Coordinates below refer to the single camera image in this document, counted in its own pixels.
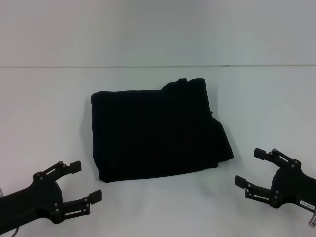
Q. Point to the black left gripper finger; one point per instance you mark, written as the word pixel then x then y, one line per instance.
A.
pixel 64 169
pixel 79 203

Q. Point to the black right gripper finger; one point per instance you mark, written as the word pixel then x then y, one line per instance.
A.
pixel 274 156
pixel 256 191

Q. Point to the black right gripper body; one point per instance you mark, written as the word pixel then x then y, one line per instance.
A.
pixel 293 187

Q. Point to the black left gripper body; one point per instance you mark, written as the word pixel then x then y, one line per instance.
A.
pixel 29 200

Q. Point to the black shirt with FREE print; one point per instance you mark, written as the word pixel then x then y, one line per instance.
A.
pixel 158 130

